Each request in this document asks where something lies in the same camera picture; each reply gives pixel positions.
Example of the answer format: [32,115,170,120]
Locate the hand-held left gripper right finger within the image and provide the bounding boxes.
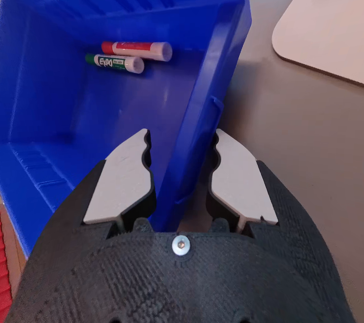
[206,129,278,232]

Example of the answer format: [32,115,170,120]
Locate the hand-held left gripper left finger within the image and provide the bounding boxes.
[82,129,156,225]

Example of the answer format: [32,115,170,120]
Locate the blue plastic bin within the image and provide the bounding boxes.
[0,0,252,256]

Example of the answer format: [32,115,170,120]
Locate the green dry erase marker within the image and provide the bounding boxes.
[97,55,145,74]

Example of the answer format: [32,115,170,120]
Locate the red dry erase marker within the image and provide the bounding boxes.
[112,41,173,62]

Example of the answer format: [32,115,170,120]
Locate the white whiteboard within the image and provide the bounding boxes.
[272,0,364,86]

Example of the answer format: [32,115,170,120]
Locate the red plastic bin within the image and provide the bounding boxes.
[0,209,13,313]

